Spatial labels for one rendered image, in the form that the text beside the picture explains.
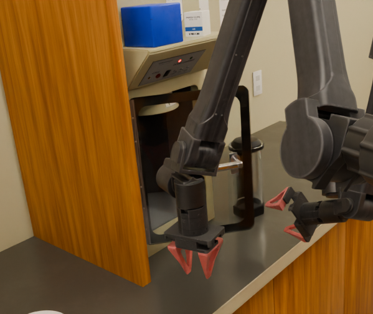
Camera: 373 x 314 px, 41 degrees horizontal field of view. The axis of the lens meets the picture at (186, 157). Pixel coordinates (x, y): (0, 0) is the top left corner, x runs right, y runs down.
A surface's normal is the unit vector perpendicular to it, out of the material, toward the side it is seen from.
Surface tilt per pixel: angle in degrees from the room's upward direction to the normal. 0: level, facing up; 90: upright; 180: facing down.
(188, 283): 0
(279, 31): 90
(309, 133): 71
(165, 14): 90
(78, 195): 90
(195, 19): 90
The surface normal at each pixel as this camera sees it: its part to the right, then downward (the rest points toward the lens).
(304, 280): 0.75, 0.16
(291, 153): -0.88, -0.10
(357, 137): -0.81, -0.31
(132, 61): -0.66, 0.30
